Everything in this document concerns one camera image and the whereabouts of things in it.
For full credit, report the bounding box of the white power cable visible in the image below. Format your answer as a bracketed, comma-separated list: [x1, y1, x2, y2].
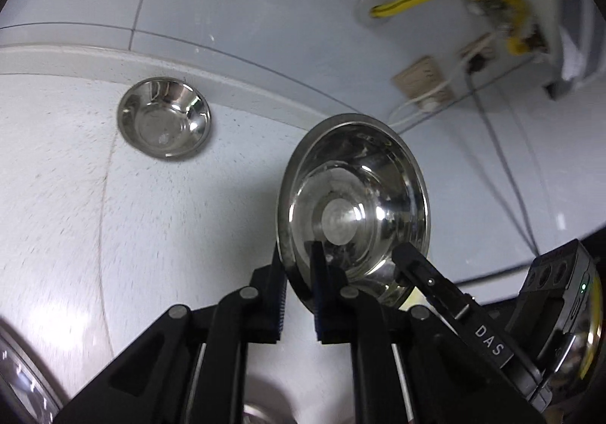
[388, 36, 496, 128]

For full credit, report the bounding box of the black power cable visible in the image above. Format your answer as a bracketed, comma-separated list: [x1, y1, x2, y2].
[465, 52, 541, 255]

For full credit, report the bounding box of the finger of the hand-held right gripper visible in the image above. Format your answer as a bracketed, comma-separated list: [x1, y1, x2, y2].
[391, 241, 516, 371]

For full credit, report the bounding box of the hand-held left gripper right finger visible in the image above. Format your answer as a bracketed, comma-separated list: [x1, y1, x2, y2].
[305, 239, 546, 424]

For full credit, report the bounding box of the large steel bowl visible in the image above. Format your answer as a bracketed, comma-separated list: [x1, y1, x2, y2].
[241, 402, 297, 424]

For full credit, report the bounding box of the short yellow hose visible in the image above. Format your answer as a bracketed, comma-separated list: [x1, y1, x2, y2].
[502, 0, 546, 56]

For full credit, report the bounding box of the unlabelled steel plate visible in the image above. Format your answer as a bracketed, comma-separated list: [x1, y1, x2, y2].
[0, 320, 65, 424]

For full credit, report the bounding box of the steel water valve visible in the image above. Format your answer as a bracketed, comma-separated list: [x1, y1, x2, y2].
[472, 0, 505, 19]

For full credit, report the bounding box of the beige wall socket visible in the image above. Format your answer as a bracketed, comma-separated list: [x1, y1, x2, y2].
[393, 56, 456, 111]

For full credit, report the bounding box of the small smooth steel bowl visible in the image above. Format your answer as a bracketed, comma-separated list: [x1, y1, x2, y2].
[117, 78, 212, 162]

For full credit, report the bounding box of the white wall socket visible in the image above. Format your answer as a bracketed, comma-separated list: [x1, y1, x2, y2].
[456, 33, 499, 75]

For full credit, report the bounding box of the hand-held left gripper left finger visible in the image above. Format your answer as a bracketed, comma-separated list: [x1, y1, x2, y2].
[57, 244, 289, 424]

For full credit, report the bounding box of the small ridged steel bowl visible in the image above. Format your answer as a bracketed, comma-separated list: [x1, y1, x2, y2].
[276, 113, 431, 311]

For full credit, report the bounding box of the white and black water heater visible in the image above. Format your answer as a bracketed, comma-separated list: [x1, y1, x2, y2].
[511, 0, 606, 101]

